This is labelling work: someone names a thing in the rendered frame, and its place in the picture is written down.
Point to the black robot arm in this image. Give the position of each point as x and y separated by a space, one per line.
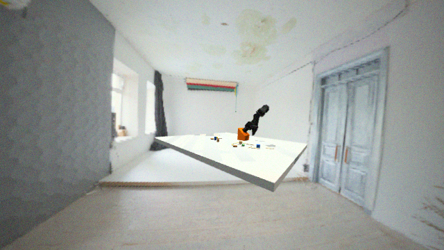
259 113

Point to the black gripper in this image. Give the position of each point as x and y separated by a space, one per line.
254 127

